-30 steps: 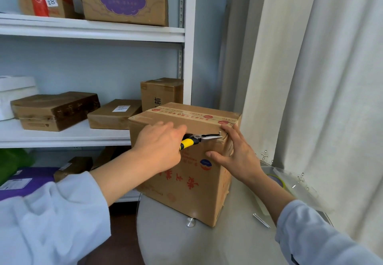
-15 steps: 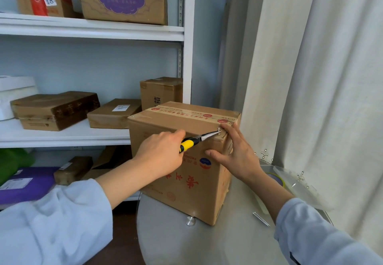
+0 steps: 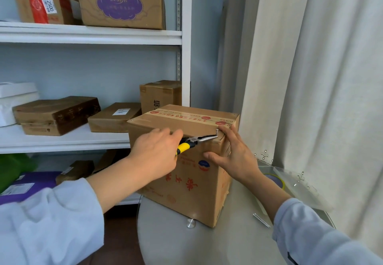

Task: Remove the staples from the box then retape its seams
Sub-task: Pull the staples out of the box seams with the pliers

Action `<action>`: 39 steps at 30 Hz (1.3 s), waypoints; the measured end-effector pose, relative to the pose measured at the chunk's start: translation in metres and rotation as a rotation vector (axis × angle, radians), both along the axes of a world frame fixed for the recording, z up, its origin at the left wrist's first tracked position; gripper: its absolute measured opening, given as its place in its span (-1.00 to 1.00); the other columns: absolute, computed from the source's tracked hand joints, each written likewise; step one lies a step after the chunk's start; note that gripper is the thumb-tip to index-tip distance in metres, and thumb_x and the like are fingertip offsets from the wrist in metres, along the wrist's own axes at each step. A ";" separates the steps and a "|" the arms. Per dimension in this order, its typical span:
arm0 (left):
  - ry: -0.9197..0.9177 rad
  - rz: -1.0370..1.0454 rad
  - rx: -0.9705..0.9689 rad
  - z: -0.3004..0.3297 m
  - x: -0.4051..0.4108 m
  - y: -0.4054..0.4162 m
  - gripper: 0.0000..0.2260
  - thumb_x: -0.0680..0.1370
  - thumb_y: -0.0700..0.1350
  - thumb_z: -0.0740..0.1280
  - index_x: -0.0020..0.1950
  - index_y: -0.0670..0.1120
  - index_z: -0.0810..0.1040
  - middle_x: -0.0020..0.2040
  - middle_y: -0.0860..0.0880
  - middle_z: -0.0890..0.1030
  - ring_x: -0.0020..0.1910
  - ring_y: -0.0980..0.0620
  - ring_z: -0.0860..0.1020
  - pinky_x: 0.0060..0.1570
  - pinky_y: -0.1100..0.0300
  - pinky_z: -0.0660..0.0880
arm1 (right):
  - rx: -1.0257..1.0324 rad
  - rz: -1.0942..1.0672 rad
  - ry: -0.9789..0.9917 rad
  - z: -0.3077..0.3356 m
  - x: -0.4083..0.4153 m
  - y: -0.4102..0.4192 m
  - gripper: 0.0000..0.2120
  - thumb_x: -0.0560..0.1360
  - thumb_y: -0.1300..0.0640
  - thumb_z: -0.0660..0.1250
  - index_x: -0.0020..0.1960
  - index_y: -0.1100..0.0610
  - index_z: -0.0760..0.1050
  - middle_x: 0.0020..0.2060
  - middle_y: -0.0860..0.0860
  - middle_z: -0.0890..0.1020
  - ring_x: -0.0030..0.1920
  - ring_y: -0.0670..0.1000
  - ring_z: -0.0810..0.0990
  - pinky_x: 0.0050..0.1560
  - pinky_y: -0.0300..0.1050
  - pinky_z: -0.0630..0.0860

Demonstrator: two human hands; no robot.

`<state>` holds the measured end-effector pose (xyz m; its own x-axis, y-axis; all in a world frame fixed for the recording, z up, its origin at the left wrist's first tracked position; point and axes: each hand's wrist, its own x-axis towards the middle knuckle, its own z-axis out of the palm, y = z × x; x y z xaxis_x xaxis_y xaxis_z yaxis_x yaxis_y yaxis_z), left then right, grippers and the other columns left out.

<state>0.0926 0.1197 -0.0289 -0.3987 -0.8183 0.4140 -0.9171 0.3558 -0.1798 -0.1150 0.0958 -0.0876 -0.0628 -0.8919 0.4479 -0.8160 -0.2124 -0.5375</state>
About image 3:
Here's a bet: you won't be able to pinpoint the person's left hand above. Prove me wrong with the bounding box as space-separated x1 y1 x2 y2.
128 127 184 183

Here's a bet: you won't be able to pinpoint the person's right hand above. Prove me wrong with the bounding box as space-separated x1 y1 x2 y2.
203 124 265 183

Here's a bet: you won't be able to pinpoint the yellow handled pliers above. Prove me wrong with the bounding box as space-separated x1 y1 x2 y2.
175 134 219 156

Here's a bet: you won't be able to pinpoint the yellow tape roll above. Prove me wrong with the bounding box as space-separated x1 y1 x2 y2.
265 172 286 190

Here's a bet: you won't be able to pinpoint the brown cardboard box red print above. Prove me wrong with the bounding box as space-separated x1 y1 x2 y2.
127 104 241 229

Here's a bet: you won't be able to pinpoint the person's right forearm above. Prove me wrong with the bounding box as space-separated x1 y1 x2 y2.
244 169 383 265

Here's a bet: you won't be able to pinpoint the person's left forearm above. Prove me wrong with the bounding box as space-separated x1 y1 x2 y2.
0 157 143 265

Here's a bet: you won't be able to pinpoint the open cardboard box red print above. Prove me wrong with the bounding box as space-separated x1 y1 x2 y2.
93 149 131 174

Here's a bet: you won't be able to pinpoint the flat brown box white label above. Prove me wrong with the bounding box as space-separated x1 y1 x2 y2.
87 102 143 133

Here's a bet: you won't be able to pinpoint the upright small cardboard box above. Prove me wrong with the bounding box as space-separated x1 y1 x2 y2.
139 80 182 114

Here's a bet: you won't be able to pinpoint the small taped brown parcel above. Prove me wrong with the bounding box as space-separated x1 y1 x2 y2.
55 160 95 185

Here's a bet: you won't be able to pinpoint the dark brown flat box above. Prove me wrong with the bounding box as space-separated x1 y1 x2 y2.
12 96 101 136

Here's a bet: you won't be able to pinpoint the box with purple logo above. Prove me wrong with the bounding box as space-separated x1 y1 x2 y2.
75 0 166 31

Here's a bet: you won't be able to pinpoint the white foam box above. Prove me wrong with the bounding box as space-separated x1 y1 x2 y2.
0 82 40 128

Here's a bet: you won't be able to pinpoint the clear plastic lid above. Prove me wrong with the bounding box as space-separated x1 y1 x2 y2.
272 166 334 213

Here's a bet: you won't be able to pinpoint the white curtain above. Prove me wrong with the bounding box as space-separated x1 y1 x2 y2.
218 0 383 250

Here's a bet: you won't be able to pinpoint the white metal shelf unit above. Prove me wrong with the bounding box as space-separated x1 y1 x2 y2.
0 0 192 205

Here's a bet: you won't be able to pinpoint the green object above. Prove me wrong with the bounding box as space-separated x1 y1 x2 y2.
0 154 38 194

